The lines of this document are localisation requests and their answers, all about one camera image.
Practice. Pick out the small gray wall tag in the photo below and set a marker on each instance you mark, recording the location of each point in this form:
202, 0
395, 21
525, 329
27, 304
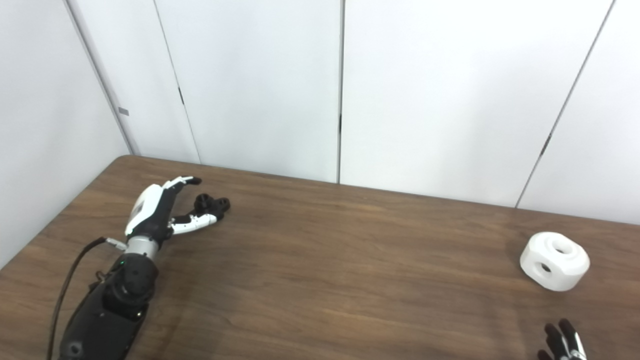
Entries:
123, 111

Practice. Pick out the black flanged holder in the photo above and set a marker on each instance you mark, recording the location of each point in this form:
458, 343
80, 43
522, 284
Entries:
212, 204

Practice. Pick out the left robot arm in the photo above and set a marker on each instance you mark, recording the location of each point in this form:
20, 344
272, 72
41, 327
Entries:
110, 310

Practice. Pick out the round white piece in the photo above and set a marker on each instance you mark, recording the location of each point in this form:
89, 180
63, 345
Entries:
555, 270

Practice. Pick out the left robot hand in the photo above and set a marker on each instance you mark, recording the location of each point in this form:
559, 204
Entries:
150, 210

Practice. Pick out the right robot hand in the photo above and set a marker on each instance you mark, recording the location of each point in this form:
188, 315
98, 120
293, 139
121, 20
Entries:
562, 347

